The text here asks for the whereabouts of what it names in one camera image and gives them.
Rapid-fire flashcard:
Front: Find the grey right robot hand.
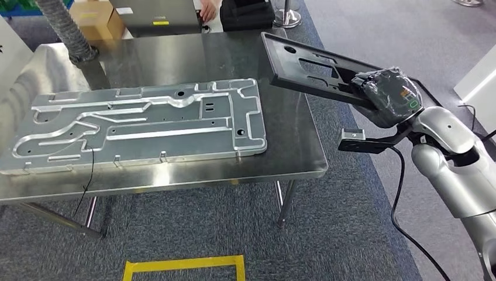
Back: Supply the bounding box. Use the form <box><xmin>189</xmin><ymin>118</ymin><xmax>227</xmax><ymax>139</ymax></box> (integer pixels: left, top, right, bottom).
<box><xmin>350</xmin><ymin>66</ymin><xmax>424</xmax><ymax>129</ymax></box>

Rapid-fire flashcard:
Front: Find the person's hand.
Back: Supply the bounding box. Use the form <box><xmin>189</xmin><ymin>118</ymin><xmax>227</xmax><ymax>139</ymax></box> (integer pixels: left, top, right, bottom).
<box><xmin>198</xmin><ymin>0</ymin><xmax>219</xmax><ymax>23</ymax></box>

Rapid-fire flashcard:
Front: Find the black plastic panel part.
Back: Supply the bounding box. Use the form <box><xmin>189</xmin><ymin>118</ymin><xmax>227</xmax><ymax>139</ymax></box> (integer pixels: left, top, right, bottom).
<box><xmin>260</xmin><ymin>32</ymin><xmax>388</xmax><ymax>111</ymax></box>

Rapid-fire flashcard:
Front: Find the stainless steel workbench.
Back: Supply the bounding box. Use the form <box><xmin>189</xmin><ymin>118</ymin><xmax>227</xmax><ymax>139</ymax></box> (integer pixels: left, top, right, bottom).
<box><xmin>0</xmin><ymin>28</ymin><xmax>329</xmax><ymax>239</ymax></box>

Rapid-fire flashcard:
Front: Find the black bag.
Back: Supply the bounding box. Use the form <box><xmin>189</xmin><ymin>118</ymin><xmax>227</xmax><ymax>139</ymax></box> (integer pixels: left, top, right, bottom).
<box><xmin>219</xmin><ymin>0</ymin><xmax>276</xmax><ymax>33</ymax></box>

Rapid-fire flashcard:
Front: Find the grey laptop with yellow sticker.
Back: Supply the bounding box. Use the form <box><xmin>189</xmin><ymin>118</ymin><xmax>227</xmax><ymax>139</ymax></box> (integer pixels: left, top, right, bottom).
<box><xmin>109</xmin><ymin>0</ymin><xmax>203</xmax><ymax>37</ymax></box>

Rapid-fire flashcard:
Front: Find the white cabinet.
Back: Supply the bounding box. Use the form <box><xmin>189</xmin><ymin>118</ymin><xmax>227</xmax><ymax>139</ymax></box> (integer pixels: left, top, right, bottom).
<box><xmin>453</xmin><ymin>44</ymin><xmax>496</xmax><ymax>135</ymax></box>

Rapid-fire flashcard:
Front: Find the large machined aluminium plate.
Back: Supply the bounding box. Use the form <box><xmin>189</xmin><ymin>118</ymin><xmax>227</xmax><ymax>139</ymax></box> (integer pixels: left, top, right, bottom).
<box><xmin>0</xmin><ymin>78</ymin><xmax>268</xmax><ymax>176</ymax></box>

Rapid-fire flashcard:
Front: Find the cardboard box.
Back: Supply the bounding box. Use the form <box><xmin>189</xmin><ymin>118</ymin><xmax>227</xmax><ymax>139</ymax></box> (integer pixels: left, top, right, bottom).
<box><xmin>68</xmin><ymin>0</ymin><xmax>127</xmax><ymax>42</ymax></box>

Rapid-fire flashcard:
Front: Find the green plastic crate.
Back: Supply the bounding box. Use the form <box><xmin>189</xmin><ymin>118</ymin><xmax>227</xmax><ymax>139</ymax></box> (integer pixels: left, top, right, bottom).
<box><xmin>0</xmin><ymin>0</ymin><xmax>37</xmax><ymax>12</ymax></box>

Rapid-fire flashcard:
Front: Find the white panel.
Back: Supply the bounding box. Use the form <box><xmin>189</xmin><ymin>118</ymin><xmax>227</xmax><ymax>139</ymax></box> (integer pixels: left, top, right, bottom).
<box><xmin>0</xmin><ymin>15</ymin><xmax>35</xmax><ymax>98</ymax></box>

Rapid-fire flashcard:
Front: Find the yellow floor tape square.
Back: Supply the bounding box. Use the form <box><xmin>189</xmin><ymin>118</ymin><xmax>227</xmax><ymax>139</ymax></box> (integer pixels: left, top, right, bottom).
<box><xmin>122</xmin><ymin>255</ymin><xmax>247</xmax><ymax>281</ymax></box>

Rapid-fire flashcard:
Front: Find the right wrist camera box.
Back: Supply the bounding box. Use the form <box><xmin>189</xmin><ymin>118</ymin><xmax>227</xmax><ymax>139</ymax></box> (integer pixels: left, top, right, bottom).
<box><xmin>337</xmin><ymin>128</ymin><xmax>388</xmax><ymax>155</ymax></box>

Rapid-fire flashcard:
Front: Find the stanchion post with chrome base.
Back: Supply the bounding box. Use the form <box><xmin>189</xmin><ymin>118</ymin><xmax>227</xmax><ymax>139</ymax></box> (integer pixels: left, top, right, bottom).
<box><xmin>273</xmin><ymin>0</ymin><xmax>302</xmax><ymax>29</ymax></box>

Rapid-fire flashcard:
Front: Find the black floor cable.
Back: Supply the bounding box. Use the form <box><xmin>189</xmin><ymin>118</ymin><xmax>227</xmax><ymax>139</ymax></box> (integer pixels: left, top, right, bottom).
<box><xmin>459</xmin><ymin>104</ymin><xmax>496</xmax><ymax>142</ymax></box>

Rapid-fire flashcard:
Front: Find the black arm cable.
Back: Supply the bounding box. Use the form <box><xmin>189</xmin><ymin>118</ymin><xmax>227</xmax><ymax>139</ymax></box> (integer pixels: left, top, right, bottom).
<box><xmin>389</xmin><ymin>146</ymin><xmax>452</xmax><ymax>281</ymax></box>

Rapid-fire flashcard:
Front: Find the grey ribbed hose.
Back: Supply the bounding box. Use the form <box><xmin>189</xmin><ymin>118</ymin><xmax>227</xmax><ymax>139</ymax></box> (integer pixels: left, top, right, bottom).
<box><xmin>35</xmin><ymin>0</ymin><xmax>99</xmax><ymax>65</ymax></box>

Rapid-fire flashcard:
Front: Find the thin black wire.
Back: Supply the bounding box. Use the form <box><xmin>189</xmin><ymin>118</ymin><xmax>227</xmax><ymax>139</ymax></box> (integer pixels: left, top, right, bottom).
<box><xmin>71</xmin><ymin>147</ymin><xmax>96</xmax><ymax>218</ymax></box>

